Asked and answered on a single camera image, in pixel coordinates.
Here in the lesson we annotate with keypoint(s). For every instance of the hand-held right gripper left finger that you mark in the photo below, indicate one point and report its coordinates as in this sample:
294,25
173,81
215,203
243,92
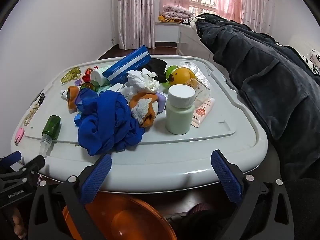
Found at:
97,177

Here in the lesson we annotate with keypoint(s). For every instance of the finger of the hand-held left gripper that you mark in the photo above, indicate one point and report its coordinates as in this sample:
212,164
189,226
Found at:
10,158
35,165

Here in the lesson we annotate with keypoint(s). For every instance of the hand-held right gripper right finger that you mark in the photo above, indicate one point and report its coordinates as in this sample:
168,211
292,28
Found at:
226,177

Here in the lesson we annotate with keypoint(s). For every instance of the green spray bottle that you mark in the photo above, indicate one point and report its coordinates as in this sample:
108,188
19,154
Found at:
51,127

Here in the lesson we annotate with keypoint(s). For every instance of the blue cloth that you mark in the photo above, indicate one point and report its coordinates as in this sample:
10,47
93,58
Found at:
105,125

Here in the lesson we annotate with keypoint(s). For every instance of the orange plastic bin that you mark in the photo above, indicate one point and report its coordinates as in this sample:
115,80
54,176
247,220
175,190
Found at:
130,220

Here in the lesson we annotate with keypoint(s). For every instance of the small blue block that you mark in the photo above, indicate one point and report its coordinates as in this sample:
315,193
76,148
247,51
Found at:
77,120

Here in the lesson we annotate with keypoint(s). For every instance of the pink cosmetic tube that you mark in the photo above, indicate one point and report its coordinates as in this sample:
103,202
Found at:
202,113

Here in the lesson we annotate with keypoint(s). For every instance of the orange sock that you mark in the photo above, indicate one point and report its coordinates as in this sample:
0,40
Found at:
72,97

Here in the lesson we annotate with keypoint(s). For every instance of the white pill bottle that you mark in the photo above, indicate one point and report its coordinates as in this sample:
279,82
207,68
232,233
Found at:
178,115

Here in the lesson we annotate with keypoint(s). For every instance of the orange white plush toy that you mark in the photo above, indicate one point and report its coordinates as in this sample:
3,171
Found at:
143,110

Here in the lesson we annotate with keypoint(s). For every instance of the clear cup orange print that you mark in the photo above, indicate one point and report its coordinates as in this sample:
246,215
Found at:
200,92

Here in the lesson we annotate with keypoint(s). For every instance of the mint green box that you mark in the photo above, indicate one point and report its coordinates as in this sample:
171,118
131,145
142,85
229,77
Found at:
103,88

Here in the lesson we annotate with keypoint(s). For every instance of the white paper box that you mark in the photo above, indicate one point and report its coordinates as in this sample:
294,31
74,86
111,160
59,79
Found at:
117,87

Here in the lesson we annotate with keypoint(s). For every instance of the green transparent cap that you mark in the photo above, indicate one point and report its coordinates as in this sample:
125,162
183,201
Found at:
90,85

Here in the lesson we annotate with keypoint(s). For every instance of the purple soap box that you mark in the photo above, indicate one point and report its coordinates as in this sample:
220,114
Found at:
162,102

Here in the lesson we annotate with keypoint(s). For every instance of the white tissue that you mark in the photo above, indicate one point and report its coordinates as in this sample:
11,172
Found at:
142,82

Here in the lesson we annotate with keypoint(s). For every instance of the person's left hand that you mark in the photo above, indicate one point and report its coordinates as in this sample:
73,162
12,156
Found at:
18,223

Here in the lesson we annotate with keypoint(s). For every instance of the pink clip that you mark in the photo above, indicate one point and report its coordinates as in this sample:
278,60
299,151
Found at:
18,136

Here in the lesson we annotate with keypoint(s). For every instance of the beige rubber bands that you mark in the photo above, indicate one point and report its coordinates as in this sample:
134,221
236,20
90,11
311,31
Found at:
29,117

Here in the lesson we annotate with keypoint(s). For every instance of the white plastic storage box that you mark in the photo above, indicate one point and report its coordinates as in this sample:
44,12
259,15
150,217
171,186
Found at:
175,155

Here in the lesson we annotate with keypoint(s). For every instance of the yellow hair claw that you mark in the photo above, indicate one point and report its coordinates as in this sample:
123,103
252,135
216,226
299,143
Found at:
70,76

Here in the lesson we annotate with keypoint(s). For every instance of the white round jar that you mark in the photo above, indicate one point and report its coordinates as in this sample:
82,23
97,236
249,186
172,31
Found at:
98,76

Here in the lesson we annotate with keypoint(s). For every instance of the red plush toy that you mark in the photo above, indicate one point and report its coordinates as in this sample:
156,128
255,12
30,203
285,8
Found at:
87,75

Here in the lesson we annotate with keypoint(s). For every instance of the dark fleece robe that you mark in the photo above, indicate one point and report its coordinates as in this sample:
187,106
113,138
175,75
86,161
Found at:
262,80

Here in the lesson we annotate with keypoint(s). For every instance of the yellow green bird toy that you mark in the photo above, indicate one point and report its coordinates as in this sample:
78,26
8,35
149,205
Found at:
180,76

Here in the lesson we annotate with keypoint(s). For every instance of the blue white striped box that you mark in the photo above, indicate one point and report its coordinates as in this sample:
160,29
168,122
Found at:
127,65

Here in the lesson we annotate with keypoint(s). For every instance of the black cloth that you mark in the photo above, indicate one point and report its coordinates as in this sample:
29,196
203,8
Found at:
157,66

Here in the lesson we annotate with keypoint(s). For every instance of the black white panda plush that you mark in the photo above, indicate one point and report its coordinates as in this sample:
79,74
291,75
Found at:
312,60

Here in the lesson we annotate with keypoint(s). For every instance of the yellow tiger print blanket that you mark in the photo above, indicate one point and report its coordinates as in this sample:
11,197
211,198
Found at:
168,18

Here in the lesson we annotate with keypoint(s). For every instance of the pink patterned curtain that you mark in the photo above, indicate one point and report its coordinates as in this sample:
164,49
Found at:
250,2
135,12

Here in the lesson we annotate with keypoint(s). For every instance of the folded pink quilt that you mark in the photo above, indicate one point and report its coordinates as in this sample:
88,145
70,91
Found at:
175,11

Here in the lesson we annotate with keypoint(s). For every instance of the white bed frame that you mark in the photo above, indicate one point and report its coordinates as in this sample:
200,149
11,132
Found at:
185,37

